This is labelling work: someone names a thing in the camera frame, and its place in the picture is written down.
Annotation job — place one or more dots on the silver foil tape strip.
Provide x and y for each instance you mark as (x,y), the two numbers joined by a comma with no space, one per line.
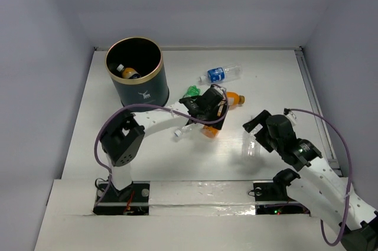
(201,198)

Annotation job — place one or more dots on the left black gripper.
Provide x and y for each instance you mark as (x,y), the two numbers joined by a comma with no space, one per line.
(218,121)

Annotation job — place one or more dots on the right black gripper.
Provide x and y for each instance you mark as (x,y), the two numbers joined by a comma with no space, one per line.
(251,124)

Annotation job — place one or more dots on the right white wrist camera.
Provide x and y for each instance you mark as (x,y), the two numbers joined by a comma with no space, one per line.
(290,116)

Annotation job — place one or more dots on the small orange bottle barcode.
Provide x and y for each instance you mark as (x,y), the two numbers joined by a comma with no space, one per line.
(235,100)

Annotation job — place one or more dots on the blue label water bottle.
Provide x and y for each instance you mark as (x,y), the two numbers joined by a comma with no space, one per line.
(221,74)

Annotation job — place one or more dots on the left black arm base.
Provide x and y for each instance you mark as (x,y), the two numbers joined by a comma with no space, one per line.
(131,201)

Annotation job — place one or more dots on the clear bottle white cap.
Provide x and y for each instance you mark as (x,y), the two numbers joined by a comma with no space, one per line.
(184,130)

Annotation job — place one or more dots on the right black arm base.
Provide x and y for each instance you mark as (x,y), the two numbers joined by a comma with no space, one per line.
(271,197)

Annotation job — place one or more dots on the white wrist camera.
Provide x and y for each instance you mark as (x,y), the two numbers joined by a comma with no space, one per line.
(290,116)
(220,89)

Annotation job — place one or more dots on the green plastic bottle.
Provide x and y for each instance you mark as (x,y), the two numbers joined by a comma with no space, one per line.
(192,91)

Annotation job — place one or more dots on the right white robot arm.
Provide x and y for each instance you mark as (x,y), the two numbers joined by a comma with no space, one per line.
(310,181)

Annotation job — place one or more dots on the small orange floral bottle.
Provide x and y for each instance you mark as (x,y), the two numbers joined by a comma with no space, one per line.
(209,131)

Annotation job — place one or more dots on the tall orange blue tea bottle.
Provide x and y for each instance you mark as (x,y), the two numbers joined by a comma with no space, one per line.
(127,72)

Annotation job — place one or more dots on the dark bin with gold rim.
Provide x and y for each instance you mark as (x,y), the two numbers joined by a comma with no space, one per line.
(136,68)

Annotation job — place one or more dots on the metal rail at table edge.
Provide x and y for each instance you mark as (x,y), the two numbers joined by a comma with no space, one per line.
(315,107)

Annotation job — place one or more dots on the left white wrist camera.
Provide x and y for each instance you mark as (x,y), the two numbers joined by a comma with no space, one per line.
(220,89)

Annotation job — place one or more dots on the clear crushed bottle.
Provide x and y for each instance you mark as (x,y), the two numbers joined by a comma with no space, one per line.
(250,148)

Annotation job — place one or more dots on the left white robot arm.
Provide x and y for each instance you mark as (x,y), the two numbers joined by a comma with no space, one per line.
(121,136)

